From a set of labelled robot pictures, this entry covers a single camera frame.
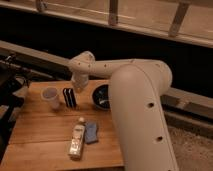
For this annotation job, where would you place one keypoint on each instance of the black equipment at left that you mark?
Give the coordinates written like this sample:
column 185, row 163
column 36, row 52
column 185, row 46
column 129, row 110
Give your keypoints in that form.
column 13, row 89

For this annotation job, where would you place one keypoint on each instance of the blue sponge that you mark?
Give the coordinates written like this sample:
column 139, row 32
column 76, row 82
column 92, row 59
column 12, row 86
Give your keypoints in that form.
column 91, row 132

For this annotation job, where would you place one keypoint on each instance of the wooden table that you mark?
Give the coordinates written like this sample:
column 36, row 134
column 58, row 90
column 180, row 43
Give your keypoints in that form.
column 41, row 136

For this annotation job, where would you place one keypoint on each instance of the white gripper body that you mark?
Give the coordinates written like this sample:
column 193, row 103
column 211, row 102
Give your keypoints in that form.
column 79, row 82

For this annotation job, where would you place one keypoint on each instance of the dark round bowl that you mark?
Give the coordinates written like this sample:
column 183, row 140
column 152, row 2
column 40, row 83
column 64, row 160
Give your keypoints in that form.
column 100, row 97

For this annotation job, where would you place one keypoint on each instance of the black white striped eraser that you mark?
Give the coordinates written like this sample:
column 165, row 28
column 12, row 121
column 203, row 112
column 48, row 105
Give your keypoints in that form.
column 69, row 97

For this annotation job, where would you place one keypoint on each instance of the clear plastic cup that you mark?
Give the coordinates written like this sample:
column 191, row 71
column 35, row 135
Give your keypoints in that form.
column 51, row 96

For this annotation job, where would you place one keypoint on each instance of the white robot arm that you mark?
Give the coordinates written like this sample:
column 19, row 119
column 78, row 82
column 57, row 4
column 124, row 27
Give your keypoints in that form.
column 135, row 88

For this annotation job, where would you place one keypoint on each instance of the white plastic bottle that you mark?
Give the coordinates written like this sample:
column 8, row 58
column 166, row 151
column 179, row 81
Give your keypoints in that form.
column 77, row 139

